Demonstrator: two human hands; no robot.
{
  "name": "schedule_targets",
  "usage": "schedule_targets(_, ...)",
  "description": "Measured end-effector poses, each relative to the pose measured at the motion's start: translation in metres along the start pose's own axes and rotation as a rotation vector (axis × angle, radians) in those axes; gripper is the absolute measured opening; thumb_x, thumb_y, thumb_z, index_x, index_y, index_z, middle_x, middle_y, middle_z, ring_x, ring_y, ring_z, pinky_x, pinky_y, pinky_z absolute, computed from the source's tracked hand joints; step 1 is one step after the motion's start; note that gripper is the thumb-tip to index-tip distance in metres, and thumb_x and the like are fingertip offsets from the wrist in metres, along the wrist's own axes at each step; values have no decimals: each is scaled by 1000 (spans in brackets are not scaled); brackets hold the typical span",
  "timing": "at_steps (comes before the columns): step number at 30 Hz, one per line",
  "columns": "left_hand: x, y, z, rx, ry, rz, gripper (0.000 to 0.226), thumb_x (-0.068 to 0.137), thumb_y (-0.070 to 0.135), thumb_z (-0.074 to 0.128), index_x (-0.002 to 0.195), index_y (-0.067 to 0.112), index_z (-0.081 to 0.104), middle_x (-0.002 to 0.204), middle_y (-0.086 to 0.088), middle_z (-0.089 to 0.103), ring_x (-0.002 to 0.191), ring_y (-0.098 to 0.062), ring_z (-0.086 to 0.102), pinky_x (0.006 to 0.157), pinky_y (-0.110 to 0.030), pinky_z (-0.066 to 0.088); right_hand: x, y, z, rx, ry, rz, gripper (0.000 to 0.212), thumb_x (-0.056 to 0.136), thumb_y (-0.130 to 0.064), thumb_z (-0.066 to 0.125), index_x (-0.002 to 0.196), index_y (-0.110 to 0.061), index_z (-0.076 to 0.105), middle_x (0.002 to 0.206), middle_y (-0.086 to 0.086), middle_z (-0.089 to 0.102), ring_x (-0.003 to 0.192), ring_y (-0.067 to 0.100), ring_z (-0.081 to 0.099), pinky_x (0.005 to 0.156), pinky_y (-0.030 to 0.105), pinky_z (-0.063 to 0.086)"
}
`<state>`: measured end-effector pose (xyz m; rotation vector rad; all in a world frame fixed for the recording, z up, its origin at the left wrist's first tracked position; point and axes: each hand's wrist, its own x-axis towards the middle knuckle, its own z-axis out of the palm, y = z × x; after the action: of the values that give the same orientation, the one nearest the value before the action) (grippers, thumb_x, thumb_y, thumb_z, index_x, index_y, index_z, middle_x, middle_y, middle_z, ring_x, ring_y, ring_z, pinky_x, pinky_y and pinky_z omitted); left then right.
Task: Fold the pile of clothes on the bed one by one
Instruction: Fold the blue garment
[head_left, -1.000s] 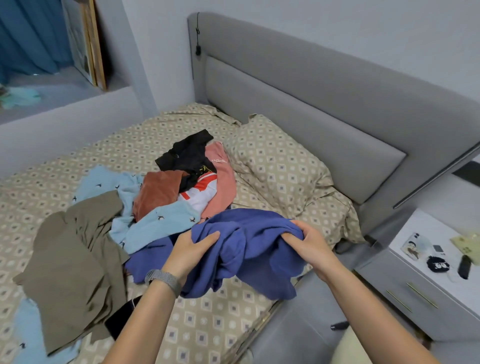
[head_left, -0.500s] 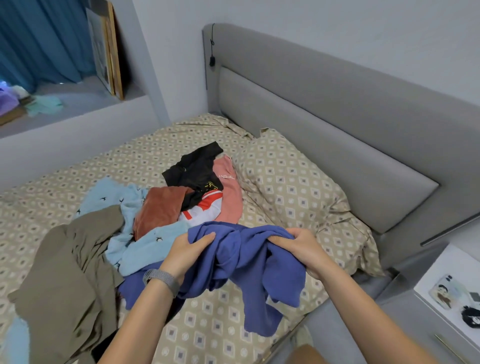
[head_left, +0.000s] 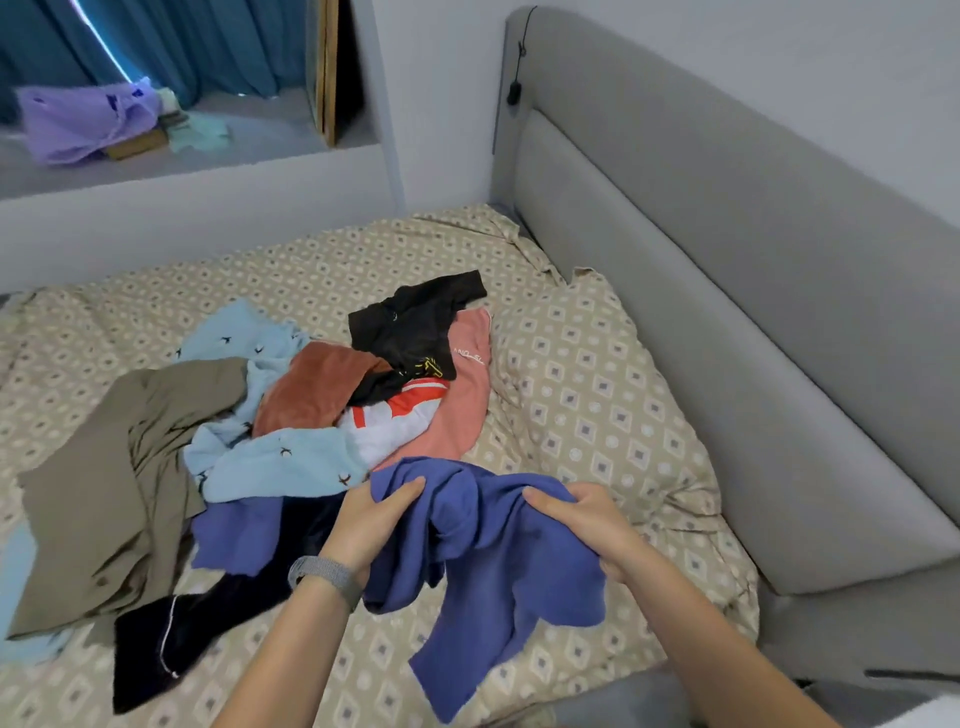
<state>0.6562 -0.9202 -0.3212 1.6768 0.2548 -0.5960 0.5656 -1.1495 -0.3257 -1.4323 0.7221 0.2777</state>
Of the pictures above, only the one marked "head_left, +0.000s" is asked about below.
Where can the person's right hand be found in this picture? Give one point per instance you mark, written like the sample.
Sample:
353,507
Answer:
597,518

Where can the person's left hand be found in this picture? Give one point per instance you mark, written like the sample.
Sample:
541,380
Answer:
368,522

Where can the light blue fleece garment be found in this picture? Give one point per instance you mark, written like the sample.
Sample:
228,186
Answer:
255,458

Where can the rust brown garment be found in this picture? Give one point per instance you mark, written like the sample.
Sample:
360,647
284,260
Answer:
308,387

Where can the pink shirt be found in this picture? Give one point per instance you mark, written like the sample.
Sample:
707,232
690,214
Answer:
465,398

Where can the black garment yellow print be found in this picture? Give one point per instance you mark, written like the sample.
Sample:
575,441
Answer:
408,323

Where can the navy velvet garment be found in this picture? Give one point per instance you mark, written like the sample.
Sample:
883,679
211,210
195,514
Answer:
195,630

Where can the bed with patterned beige sheet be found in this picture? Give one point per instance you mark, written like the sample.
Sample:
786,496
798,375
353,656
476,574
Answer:
330,270

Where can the olive green trousers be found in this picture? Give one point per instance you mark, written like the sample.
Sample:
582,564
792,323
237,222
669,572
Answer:
113,480

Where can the light blue fleece pajama pants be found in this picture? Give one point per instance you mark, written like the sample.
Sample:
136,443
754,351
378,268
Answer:
15,593

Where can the person's left forearm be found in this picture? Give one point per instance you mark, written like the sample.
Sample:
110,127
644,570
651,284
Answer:
285,660

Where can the person's right forearm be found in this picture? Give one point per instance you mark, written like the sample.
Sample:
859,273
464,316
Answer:
705,653

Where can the grey band wristwatch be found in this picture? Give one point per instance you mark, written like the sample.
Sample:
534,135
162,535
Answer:
324,578

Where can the patterned beige pillow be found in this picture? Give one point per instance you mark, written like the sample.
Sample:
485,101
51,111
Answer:
600,405

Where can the grey upholstered headboard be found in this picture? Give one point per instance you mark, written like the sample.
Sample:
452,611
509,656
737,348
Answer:
720,270

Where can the teal small item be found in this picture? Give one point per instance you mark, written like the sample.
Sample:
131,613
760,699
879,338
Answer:
198,132

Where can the small wooden box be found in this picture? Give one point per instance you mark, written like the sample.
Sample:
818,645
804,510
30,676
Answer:
138,146

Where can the leaning wooden picture frames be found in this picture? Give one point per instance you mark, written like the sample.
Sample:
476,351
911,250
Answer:
327,68

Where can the purple cloth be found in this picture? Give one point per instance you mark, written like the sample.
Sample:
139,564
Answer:
83,120

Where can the blue curtain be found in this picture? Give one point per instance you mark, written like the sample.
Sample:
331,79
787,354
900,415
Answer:
195,45

